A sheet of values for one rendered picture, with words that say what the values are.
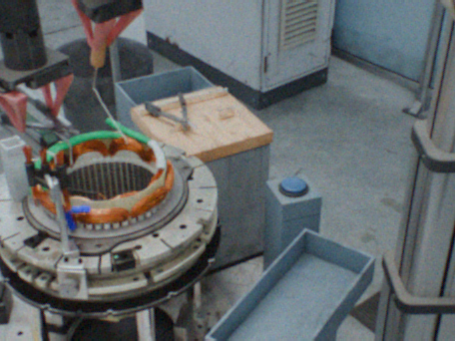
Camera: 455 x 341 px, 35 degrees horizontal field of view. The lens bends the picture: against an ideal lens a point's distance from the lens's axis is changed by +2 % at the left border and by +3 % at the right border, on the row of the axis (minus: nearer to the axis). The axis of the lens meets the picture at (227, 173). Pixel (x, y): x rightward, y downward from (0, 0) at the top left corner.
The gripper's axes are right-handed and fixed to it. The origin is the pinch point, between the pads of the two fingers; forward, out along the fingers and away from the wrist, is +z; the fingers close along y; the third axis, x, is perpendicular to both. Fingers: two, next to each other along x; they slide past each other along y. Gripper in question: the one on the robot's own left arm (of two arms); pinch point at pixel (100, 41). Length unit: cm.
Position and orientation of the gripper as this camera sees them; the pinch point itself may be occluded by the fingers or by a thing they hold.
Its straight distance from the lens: 92.4
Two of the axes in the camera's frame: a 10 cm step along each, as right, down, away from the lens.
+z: -2.5, 6.2, 7.4
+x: 6.8, 6.6, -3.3
